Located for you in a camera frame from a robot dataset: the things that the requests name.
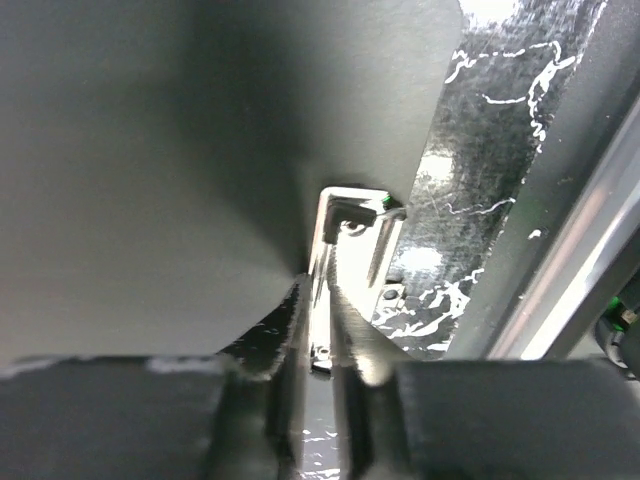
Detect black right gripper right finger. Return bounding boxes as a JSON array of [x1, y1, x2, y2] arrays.
[[330, 288, 639, 479]]

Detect black file folder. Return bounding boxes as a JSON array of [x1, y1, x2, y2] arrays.
[[1, 1, 463, 363]]

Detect silver folder clip mechanism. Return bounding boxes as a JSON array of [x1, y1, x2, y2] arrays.
[[308, 186, 406, 375]]

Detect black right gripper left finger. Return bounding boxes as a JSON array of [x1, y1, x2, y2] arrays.
[[0, 272, 314, 480]]

